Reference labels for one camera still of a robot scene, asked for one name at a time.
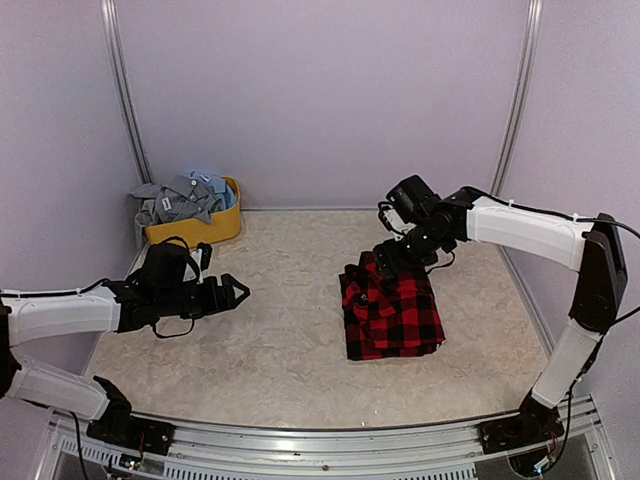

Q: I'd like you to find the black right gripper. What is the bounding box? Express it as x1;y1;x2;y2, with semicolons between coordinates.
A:
372;221;448;279

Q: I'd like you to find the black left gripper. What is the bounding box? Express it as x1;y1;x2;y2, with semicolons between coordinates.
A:
157;272;250;319

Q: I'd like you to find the red black plaid shirt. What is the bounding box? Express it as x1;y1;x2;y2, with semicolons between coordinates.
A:
339;251;446;361

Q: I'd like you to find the yellow plastic basket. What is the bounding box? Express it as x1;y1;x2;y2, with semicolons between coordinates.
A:
145;176;241;248

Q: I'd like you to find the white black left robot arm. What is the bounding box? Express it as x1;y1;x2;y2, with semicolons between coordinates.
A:
1;237;250;445

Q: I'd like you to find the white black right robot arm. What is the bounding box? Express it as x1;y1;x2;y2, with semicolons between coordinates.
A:
373;175;628;453

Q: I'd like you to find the light blue shirt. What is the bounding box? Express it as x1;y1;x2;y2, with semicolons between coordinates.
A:
188;170;238;211

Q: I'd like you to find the grey button shirt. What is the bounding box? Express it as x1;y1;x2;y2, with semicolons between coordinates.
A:
129;175;222;248

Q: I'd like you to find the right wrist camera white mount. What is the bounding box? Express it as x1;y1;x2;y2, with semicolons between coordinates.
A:
377;201;408;240

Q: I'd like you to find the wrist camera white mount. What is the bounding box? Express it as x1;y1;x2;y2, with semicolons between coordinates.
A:
183;243;213;283
377;201;408;240

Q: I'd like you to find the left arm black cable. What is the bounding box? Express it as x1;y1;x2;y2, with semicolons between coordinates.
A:
149;236;199;340

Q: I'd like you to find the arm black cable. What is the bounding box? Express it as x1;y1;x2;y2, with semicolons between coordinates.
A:
149;236;199;340
579;214;640;326

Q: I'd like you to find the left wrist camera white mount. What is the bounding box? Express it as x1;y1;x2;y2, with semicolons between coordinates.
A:
183;243;213;283

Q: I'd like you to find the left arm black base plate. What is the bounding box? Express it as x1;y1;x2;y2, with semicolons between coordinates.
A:
87;416;175;456

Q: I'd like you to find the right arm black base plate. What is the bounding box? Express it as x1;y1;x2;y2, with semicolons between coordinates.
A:
478;415;565;455

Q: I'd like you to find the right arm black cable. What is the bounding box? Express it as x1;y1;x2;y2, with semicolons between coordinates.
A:
579;214;640;326

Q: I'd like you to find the right aluminium corner post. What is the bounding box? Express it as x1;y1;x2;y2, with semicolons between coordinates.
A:
490;0;544;196

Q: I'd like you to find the aluminium corner post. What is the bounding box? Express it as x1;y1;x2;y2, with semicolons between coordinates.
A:
490;0;544;196
99;0;153;183

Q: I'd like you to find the aluminium front frame rail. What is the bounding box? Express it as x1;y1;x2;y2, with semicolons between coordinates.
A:
29;394;616;480

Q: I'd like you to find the left aluminium corner post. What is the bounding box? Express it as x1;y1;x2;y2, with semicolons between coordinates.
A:
99;0;153;183

